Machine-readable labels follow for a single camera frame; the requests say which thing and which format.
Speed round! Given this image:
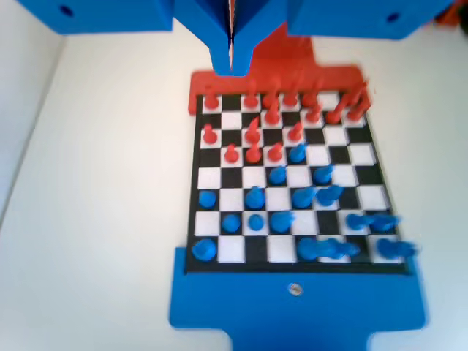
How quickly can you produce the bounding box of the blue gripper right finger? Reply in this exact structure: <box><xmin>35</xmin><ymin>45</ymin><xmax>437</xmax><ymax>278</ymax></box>
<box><xmin>233</xmin><ymin>0</ymin><xmax>455</xmax><ymax>78</ymax></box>

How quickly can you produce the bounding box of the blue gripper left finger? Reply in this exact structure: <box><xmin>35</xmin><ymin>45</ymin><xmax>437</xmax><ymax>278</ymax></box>
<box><xmin>13</xmin><ymin>0</ymin><xmax>233</xmax><ymax>77</ymax></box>

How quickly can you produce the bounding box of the blue pawn chess piece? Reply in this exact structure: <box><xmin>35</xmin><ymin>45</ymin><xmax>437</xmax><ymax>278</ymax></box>
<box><xmin>220</xmin><ymin>214</ymin><xmax>243</xmax><ymax>234</ymax></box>
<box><xmin>198</xmin><ymin>189</ymin><xmax>219</xmax><ymax>210</ymax></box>
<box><xmin>312</xmin><ymin>164</ymin><xmax>335</xmax><ymax>186</ymax></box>
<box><xmin>370</xmin><ymin>214</ymin><xmax>404</xmax><ymax>234</ymax></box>
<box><xmin>267</xmin><ymin>165</ymin><xmax>288</xmax><ymax>185</ymax></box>
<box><xmin>246</xmin><ymin>214</ymin><xmax>265</xmax><ymax>232</ymax></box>
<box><xmin>287</xmin><ymin>143</ymin><xmax>308</xmax><ymax>164</ymax></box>
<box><xmin>344</xmin><ymin>212</ymin><xmax>374</xmax><ymax>233</ymax></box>

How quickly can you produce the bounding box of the red rook chess piece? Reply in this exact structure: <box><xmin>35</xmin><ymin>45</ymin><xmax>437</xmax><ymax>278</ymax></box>
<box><xmin>349</xmin><ymin>82</ymin><xmax>371</xmax><ymax>106</ymax></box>
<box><xmin>202</xmin><ymin>91</ymin><xmax>221</xmax><ymax>111</ymax></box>

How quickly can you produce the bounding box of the red bishop chess piece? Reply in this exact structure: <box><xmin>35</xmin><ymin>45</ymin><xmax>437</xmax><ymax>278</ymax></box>
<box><xmin>301</xmin><ymin>86</ymin><xmax>320</xmax><ymax>107</ymax></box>
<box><xmin>241</xmin><ymin>82</ymin><xmax>259</xmax><ymax>110</ymax></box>

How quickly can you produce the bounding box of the red pawn chess piece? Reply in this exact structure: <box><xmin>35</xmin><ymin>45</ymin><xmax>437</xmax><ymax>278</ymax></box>
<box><xmin>266</xmin><ymin>142</ymin><xmax>284</xmax><ymax>164</ymax></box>
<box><xmin>201</xmin><ymin>124</ymin><xmax>219</xmax><ymax>146</ymax></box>
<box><xmin>286</xmin><ymin>122</ymin><xmax>305</xmax><ymax>143</ymax></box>
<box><xmin>223</xmin><ymin>143</ymin><xmax>241</xmax><ymax>165</ymax></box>
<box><xmin>304</xmin><ymin>104</ymin><xmax>323</xmax><ymax>124</ymax></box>
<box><xmin>344</xmin><ymin>98</ymin><xmax>369</xmax><ymax>123</ymax></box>
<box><xmin>244</xmin><ymin>140</ymin><xmax>263</xmax><ymax>165</ymax></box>
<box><xmin>325</xmin><ymin>97</ymin><xmax>350</xmax><ymax>125</ymax></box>

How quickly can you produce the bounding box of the blue queen chess piece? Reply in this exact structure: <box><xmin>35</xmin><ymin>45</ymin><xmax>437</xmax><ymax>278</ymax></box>
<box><xmin>269</xmin><ymin>211</ymin><xmax>298</xmax><ymax>235</ymax></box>

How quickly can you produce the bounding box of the blue rook chess piece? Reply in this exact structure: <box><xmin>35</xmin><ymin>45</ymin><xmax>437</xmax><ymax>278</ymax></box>
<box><xmin>190</xmin><ymin>237</ymin><xmax>218</xmax><ymax>263</ymax></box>
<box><xmin>376</xmin><ymin>237</ymin><xmax>420</xmax><ymax>262</ymax></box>

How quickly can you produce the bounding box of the red and black object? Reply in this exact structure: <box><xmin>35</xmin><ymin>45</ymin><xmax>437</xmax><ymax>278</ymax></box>
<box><xmin>434</xmin><ymin>5</ymin><xmax>462</xmax><ymax>27</ymax></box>

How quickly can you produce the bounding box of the black and white chessboard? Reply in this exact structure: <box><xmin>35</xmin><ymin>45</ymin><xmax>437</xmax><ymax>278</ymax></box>
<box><xmin>185</xmin><ymin>91</ymin><xmax>415</xmax><ymax>276</ymax></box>

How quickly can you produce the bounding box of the red printed base plate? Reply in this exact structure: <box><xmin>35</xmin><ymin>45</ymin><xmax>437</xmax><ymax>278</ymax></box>
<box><xmin>187</xmin><ymin>21</ymin><xmax>371</xmax><ymax>117</ymax></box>

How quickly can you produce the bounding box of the blue printed base plate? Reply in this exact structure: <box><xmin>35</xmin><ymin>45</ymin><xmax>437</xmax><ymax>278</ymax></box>
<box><xmin>167</xmin><ymin>246</ymin><xmax>431</xmax><ymax>351</ymax></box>

